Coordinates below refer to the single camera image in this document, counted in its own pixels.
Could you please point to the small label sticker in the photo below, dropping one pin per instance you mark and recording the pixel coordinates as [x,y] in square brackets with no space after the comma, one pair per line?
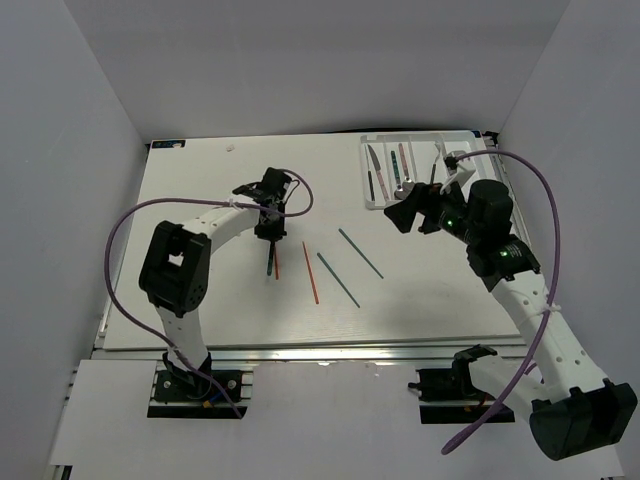
[168,144]

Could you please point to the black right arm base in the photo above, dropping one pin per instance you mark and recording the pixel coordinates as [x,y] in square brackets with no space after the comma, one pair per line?
[447,396]

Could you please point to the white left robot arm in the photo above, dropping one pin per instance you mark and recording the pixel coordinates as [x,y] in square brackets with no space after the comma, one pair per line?
[175,271]

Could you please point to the knife with pink handle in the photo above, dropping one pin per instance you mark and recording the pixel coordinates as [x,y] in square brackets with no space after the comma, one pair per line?
[377,168]

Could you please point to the white compartment utensil tray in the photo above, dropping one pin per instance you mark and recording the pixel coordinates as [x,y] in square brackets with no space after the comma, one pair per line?
[420,152]

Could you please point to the spoon with teal handle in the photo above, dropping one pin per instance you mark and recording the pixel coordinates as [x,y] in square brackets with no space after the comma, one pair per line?
[397,177]

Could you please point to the curved blade dark-handled knife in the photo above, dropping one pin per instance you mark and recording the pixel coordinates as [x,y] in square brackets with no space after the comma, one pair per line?
[440,150]

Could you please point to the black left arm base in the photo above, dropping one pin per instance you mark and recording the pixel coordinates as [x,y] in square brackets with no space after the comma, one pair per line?
[173,398]

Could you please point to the knife with black handle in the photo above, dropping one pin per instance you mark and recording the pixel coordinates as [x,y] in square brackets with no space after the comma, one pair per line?
[371,186]

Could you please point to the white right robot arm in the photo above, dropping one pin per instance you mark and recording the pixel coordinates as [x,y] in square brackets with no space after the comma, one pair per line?
[575,407]

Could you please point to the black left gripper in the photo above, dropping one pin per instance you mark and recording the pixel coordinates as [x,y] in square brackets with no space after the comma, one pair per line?
[274,233]

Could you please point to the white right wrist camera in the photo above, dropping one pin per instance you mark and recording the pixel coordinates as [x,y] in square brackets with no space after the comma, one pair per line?
[460,168]

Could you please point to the teal chopstick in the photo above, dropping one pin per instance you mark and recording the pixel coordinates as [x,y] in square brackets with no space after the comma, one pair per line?
[348,239]
[336,277]

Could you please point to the spoon with pink handle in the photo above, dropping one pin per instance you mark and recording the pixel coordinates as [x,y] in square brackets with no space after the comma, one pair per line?
[404,164]

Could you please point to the fork with teal handle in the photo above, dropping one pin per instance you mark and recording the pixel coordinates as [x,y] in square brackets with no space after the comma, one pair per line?
[271,258]

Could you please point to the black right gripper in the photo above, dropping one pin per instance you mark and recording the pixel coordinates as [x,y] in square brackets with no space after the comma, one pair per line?
[422,198]

